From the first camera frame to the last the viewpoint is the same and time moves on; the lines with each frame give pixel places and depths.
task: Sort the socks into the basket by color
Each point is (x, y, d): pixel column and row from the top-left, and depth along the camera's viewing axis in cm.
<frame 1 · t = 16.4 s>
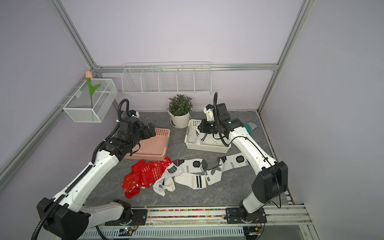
left hand: (146, 128, 77), fingers open
right hand: (197, 126, 80), fingers closed
pink perforated plastic basket: (153, 148, 97), point 4 cm above the table
white perforated plastic basket: (192, 143, 95), point 8 cm above the table
white ankle sock black stripes: (217, 138, 72), point 28 cm above the table
green potted plant: (180, 105, 101), point 19 cm above the table
red patterned sock: (146, 172, 88), point 3 cm above the table
red patterned sock 2: (132, 183, 83), point 4 cm above the table
white sport sock grey toe: (167, 182, 86), on the table
white sport sock grey heel: (214, 175, 86), point 3 cm above the table
white striped ankle sock: (193, 181, 86), on the table

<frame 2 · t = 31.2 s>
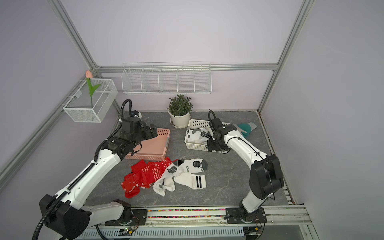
left hand: (148, 129, 78), fingers open
right hand: (214, 147, 87), fingers open
white sport sock grey heel: (194, 135, 98), point 8 cm above the table
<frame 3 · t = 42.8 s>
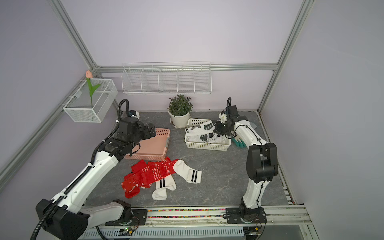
left hand: (147, 128, 77), fingers open
right hand: (213, 129, 93), fingers closed
white sport sock grey toe: (205, 126, 97), point 13 cm above the table
white striped ankle sock: (190, 175, 88), on the table
white sock two black stripes: (167, 182, 86), on the table
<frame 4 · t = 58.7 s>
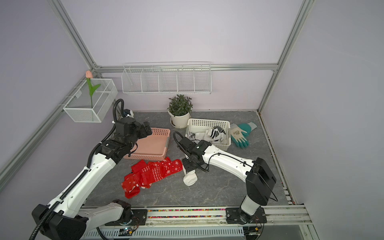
left hand: (141, 126, 75), fingers open
right hand: (189, 165, 81), fingers closed
white sock two black stripes: (190, 177, 88), on the table
